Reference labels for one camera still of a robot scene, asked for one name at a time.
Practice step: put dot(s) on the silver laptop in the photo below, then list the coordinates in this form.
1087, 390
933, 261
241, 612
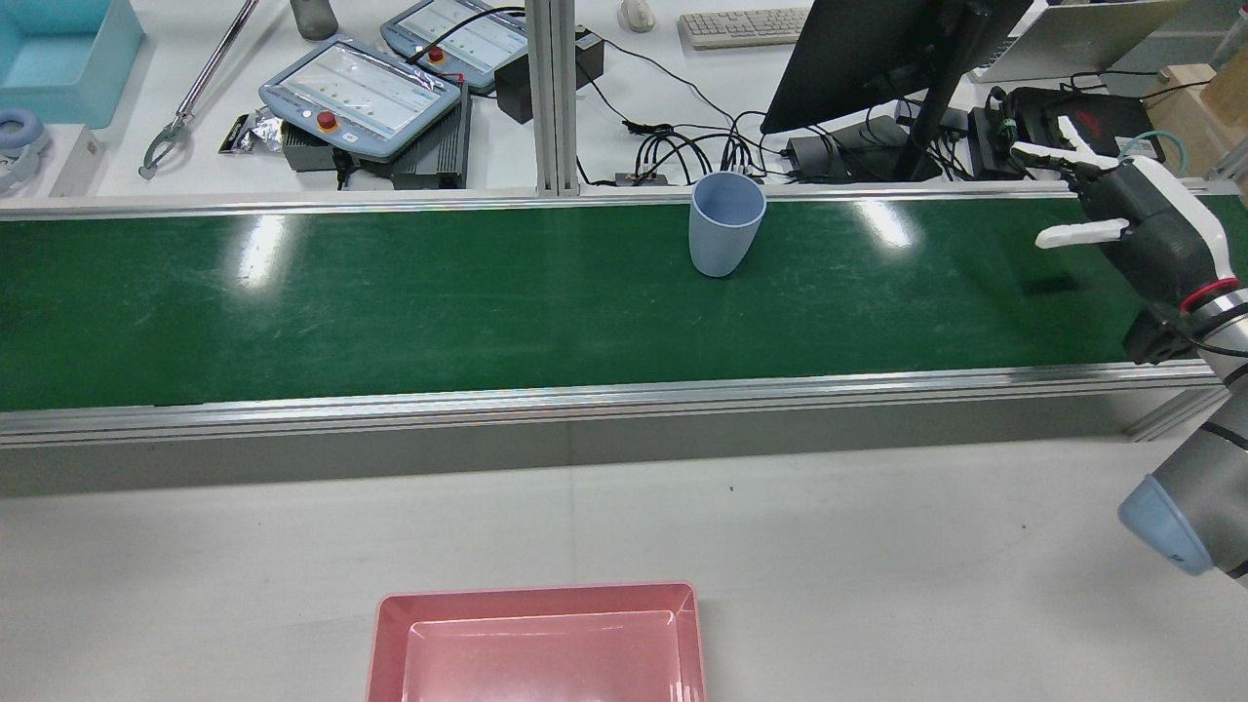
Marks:
1072, 39

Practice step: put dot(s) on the silver foil packet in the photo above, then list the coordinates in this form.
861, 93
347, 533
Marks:
249, 132

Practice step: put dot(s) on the small usb hub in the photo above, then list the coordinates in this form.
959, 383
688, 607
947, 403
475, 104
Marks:
642, 179

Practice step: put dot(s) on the green conveyor belt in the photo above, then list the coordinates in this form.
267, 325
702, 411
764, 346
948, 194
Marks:
390, 312

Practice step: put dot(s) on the light blue plastic bin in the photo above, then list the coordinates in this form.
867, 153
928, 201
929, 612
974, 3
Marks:
58, 58

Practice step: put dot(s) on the white computer keyboard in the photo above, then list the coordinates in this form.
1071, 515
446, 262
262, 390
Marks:
741, 27

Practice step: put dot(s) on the pink plastic box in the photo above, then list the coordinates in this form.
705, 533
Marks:
536, 653

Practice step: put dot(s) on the black device with red logo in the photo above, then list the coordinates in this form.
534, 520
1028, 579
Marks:
1111, 112

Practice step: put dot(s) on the grey cylindrical container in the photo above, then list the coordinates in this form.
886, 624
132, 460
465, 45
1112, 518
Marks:
314, 18

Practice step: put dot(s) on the small white box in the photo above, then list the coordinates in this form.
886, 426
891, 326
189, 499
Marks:
76, 161

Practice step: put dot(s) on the right grey UR5e robot arm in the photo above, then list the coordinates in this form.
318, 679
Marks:
1209, 507

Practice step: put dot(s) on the black adapter box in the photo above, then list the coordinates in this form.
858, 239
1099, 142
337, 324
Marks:
514, 93

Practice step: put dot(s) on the white computer mouse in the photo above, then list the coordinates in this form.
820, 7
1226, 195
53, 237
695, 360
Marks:
637, 15

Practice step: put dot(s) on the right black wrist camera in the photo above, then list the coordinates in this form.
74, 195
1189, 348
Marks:
1155, 336

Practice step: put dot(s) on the black docking box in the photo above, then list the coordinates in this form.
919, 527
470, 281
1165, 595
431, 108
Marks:
838, 156

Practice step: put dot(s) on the light blue plastic cup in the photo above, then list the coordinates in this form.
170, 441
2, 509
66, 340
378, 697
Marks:
721, 239

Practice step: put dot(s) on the black computer monitor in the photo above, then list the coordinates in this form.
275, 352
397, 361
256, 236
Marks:
858, 58

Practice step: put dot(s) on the aluminium frame post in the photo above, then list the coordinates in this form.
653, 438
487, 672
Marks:
552, 97

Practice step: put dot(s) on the cardboard box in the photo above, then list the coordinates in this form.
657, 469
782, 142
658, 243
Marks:
1209, 97

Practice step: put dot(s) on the light blue tape roll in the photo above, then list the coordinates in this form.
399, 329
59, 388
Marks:
18, 132

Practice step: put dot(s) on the metal grabber rod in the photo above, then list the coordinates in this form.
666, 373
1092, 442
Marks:
210, 68

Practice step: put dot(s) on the teach pendant with red button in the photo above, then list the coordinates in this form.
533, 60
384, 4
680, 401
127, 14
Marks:
468, 34
361, 97

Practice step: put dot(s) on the right dexterous robot hand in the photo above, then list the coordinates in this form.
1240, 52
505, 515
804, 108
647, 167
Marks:
1155, 224

